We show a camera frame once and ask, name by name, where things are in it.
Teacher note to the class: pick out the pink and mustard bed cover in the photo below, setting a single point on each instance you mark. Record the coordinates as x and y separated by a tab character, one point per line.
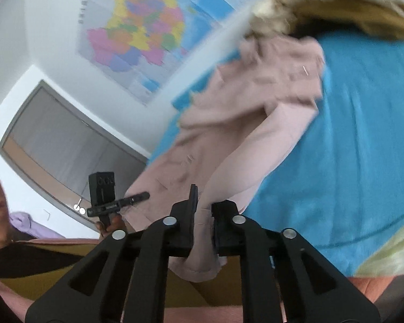
16	286

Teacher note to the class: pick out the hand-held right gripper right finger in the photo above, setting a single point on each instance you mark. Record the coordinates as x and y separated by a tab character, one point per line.
225	222

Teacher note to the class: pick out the person's left hand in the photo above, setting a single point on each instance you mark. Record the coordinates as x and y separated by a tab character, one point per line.
114	223

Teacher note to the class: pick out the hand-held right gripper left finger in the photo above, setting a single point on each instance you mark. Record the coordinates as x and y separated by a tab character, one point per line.
188	222

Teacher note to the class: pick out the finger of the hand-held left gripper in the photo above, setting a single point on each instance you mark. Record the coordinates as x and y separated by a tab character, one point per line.
136	197

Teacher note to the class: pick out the mustard fur-trimmed coat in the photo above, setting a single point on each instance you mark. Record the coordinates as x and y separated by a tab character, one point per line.
340	10

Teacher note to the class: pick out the purple cloth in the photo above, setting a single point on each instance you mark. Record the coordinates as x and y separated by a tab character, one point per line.
27	223

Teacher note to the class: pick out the blue printed blanket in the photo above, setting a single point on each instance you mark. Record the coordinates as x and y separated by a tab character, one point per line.
340	175

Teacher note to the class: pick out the colourful wall map poster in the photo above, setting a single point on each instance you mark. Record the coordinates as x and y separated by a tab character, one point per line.
141	33

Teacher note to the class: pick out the pink coat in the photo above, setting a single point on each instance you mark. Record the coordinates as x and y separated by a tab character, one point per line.
229	114

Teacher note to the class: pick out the person's left forearm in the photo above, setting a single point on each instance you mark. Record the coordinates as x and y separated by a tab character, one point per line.
37	259

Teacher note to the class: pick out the grey framed window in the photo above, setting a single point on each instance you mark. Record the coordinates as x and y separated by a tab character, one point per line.
60	151

